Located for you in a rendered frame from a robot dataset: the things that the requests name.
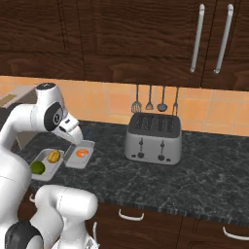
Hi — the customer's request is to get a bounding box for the dark wood wall cupboard door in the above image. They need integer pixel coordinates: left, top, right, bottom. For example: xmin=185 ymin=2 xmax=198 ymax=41
xmin=77 ymin=0 xmax=212 ymax=89
xmin=200 ymin=0 xmax=249 ymax=92
xmin=0 ymin=0 xmax=86 ymax=81

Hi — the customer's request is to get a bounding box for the hanging grey meat fork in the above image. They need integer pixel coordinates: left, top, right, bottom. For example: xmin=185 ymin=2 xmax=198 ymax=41
xmin=171 ymin=86 xmax=181 ymax=118

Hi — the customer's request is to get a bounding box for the silver long cupboard handle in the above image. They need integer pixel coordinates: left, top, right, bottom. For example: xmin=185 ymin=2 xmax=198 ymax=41
xmin=213 ymin=3 xmax=234 ymax=75
xmin=189 ymin=3 xmax=206 ymax=74

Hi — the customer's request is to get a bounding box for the silver four-slot toaster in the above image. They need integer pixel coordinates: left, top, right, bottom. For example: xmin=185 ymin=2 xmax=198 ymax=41
xmin=124 ymin=112 xmax=184 ymax=166

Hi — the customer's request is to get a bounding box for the green lime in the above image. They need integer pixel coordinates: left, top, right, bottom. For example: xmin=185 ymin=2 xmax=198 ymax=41
xmin=29 ymin=160 xmax=46 ymax=176

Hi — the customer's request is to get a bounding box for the orange shrimp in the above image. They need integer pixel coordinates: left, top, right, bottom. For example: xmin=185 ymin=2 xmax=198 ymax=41
xmin=75 ymin=148 xmax=90 ymax=159

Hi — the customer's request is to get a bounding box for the hanging grey small spatula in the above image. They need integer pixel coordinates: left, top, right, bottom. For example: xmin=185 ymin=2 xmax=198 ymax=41
xmin=144 ymin=85 xmax=155 ymax=112

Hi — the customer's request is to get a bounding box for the grey meat container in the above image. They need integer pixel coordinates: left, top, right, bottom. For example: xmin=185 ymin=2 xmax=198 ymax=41
xmin=63 ymin=139 xmax=96 ymax=170

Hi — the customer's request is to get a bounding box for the dark wood drawer front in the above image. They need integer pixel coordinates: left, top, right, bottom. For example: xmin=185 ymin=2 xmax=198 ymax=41
xmin=85 ymin=201 xmax=185 ymax=249
xmin=176 ymin=216 xmax=249 ymax=249

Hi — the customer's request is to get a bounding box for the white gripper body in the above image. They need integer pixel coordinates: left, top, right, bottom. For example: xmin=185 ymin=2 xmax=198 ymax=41
xmin=57 ymin=122 xmax=85 ymax=146

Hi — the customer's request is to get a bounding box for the white curved drawer handle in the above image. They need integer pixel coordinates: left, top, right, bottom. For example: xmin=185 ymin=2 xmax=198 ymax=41
xmin=118 ymin=207 xmax=146 ymax=223
xmin=222 ymin=226 xmax=249 ymax=242

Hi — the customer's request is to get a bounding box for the hanging grey ladle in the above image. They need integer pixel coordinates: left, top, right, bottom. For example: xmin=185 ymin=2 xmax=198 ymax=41
xmin=157 ymin=85 xmax=168 ymax=113

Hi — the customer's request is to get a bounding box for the yellow squash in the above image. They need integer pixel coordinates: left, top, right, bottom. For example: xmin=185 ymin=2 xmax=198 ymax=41
xmin=47 ymin=149 xmax=62 ymax=164

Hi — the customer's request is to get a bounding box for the dark wood base cupboard door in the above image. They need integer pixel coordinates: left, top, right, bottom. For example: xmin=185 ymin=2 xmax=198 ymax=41
xmin=17 ymin=187 xmax=41 ymax=222

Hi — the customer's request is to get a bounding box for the hanging grey slotted spatula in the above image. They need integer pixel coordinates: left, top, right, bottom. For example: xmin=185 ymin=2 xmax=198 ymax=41
xmin=130 ymin=84 xmax=143 ymax=114

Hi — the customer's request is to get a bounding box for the grey vegetable container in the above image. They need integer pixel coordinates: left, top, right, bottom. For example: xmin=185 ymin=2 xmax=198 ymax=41
xmin=30 ymin=148 xmax=66 ymax=182

